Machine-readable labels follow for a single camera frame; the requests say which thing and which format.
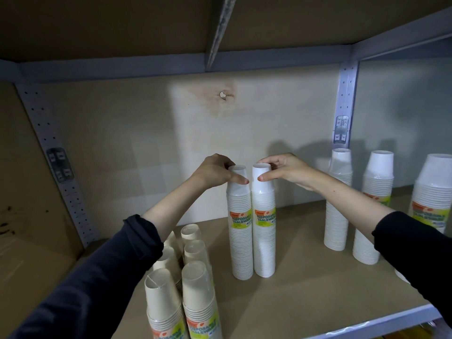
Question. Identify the white metal shelf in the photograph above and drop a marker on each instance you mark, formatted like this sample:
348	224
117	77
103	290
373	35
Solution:
318	293

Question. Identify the person's right hand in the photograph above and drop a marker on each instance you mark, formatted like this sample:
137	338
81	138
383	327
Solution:
291	167

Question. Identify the white cup stack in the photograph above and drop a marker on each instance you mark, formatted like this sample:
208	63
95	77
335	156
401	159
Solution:
378	172
432	194
240	236
340	162
264	236

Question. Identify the person's left hand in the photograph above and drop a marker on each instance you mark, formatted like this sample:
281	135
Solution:
215	171

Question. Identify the person's right forearm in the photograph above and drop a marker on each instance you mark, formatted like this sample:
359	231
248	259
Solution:
406	236

